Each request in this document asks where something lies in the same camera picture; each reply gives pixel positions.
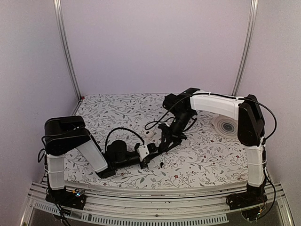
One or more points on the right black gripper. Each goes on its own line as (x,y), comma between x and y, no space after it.
(183,135)

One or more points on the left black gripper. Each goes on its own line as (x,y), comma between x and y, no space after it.
(146,159)

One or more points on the black earbud charging case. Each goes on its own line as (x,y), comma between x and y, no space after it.
(160,151)

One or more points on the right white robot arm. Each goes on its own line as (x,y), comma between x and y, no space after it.
(250,133)

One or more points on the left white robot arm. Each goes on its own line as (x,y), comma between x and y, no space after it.
(64,134)

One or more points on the open white charging case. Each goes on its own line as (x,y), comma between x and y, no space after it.
(149,134)

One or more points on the floral patterned table mat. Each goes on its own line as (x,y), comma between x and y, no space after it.
(204,159)

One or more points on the striped ceramic saucer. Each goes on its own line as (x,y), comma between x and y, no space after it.
(225,126)

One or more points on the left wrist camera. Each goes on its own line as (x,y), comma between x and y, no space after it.
(145,152)

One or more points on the front aluminium rail base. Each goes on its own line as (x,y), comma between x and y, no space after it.
(199,206)

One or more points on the right aluminium frame post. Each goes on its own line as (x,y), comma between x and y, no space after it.
(246,46)

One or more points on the aluminium frame post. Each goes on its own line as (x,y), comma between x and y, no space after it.
(66,49)
(246,46)

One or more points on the left aluminium frame post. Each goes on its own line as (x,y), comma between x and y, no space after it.
(66,49)

